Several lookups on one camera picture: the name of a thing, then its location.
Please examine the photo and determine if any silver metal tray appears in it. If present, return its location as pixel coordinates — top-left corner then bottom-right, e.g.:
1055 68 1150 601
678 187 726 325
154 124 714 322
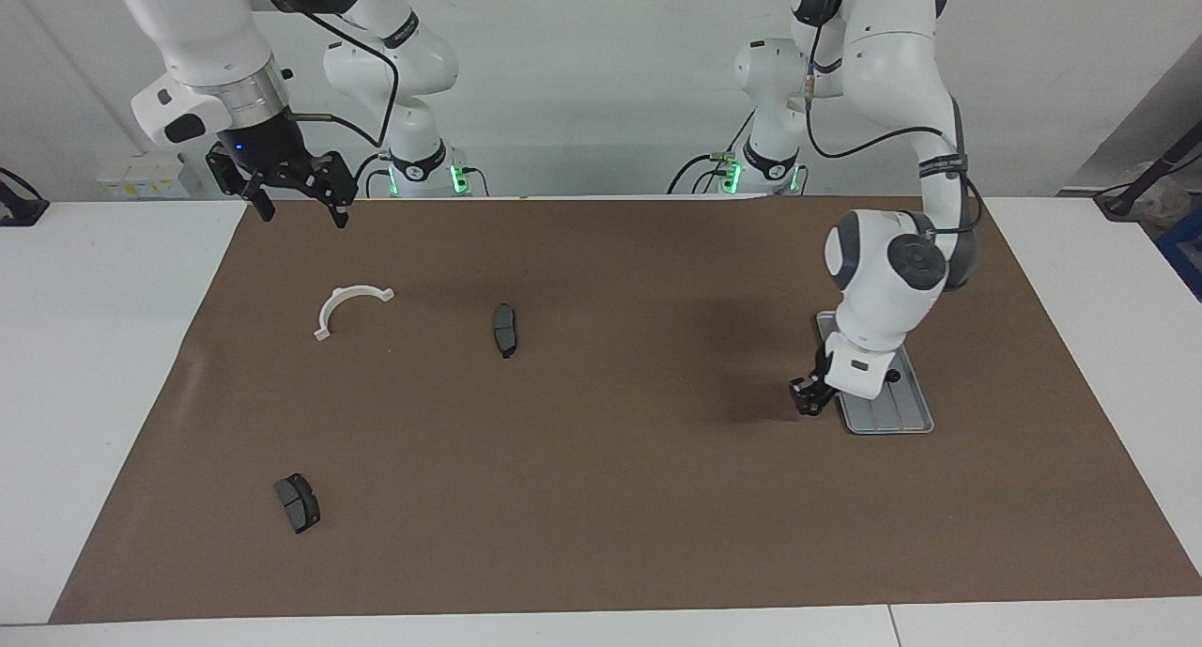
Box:
815 311 935 436

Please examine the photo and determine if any white box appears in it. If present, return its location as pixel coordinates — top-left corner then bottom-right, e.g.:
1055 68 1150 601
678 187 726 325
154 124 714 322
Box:
97 152 203 200

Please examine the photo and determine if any brown table mat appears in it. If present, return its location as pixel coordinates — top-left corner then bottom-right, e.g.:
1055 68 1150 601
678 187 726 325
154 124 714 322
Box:
49 194 1202 624

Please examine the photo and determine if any short dark brake pad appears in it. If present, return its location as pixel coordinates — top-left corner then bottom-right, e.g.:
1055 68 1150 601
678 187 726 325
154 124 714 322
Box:
274 473 322 535

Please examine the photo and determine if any black stand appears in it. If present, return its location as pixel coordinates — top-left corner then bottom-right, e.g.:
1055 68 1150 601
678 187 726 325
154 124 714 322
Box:
1094 121 1202 221

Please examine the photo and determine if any blue crate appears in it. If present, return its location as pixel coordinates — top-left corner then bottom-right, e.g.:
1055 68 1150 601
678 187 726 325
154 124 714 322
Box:
1157 206 1202 302

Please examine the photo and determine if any black right base cable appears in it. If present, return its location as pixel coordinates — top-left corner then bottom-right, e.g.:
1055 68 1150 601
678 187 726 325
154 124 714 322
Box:
347 152 393 200

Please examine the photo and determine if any black base cable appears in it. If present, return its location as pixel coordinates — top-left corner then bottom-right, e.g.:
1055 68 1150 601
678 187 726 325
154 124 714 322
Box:
347 152 393 200
665 112 757 197

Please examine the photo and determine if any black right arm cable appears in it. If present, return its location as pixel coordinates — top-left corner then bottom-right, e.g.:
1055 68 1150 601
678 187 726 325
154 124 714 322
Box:
282 8 401 150

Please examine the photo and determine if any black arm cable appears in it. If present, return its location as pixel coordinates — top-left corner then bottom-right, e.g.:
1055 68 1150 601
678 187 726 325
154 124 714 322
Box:
801 23 984 239
282 8 401 150

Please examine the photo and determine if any white curved plastic bracket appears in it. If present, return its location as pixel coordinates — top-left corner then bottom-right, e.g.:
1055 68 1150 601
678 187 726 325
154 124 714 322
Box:
313 285 395 342

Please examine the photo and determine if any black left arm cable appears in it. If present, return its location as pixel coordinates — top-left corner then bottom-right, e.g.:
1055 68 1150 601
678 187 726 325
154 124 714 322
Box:
801 23 984 239

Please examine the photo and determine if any black left base cable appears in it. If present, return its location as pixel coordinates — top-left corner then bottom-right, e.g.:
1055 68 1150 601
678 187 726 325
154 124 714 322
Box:
665 112 757 197

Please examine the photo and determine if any black clamp mount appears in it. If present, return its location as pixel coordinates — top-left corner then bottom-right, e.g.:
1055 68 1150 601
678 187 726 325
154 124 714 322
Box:
0 166 50 227

